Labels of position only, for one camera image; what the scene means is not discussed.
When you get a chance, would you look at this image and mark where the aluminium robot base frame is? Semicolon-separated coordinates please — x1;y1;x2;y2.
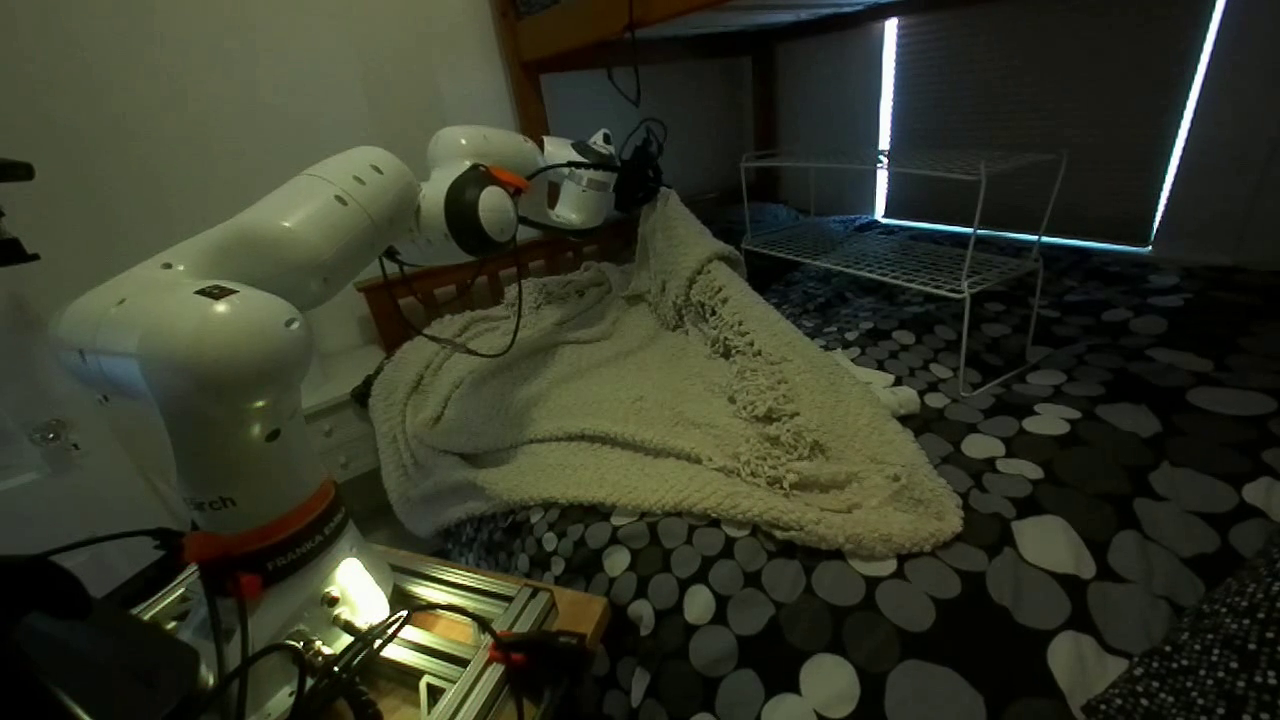
133;534;563;720

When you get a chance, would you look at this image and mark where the white wire rack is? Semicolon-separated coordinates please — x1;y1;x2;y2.
737;150;1071;396

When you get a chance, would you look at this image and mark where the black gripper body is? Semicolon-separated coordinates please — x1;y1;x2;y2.
613;127;669;191

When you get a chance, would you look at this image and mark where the dark speckled pillow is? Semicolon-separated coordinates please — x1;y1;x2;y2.
1085;557;1280;720

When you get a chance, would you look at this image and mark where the dark window blind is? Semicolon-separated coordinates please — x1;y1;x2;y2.
888;0;1233;256

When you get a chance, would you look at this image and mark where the black pebble pattern bedsheet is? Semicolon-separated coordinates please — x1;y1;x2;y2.
436;213;1280;720

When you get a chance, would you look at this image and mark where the black box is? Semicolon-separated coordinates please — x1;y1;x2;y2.
0;554;208;720

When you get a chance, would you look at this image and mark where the white knitted blanket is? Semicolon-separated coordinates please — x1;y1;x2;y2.
363;189;967;559

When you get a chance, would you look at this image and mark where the black camera stand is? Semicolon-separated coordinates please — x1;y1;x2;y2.
0;158;45;272

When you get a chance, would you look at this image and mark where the wooden bunk bed frame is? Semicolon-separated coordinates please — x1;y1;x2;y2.
486;0;910;242

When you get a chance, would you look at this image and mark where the wooden board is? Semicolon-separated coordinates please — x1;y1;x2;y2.
527;582;615;650

